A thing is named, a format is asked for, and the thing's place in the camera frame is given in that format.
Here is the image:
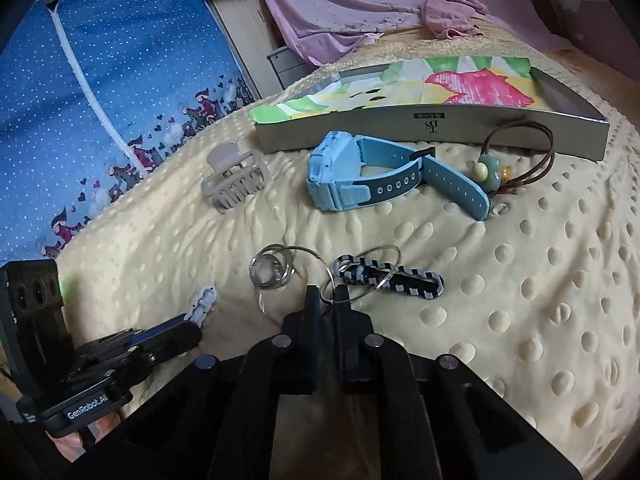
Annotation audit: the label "grey metal tray box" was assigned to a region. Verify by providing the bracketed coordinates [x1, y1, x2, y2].
[252, 55, 611, 164]

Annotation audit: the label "silver key rings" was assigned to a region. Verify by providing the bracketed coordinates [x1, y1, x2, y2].
[249, 243, 332, 312]

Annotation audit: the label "brown hair tie green beads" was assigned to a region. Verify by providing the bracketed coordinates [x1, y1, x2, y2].
[472, 120, 557, 197]

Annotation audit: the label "blue wrist watch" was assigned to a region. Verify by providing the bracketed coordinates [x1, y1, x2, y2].
[306, 131, 492, 222]

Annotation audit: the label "dark brown board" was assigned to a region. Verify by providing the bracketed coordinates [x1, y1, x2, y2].
[517, 0, 571, 43]

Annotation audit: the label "yellow dotted blanket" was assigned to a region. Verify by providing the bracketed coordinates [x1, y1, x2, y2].
[55, 15, 640, 480]

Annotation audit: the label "grey drawer unit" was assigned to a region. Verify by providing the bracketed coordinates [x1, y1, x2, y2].
[267, 45, 322, 94]

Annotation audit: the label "blue printed fabric wardrobe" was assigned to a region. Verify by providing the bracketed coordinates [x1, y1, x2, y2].
[0, 0, 262, 265]

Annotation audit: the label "pink towel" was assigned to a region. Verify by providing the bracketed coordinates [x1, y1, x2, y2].
[420, 0, 489, 42]

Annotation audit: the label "small white hair clip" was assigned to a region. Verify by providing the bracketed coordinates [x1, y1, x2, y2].
[184, 286, 221, 327]

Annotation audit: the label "translucent beige claw clip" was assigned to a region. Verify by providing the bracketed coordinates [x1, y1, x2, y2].
[200, 142, 267, 211]

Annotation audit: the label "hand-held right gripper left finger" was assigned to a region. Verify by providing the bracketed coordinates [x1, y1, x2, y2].
[65, 285, 329, 480]

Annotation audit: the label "striped strap keychain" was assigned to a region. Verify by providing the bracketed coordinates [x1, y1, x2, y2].
[320, 244, 447, 307]

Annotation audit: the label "light wooden cabinet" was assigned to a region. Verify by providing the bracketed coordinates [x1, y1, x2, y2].
[206, 0, 302, 102]

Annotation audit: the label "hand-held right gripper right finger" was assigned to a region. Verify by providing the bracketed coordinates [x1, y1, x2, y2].
[334, 285, 588, 480]

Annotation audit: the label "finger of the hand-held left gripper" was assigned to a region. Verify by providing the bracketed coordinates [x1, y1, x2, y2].
[75, 314, 193, 361]
[65, 321, 204, 396]

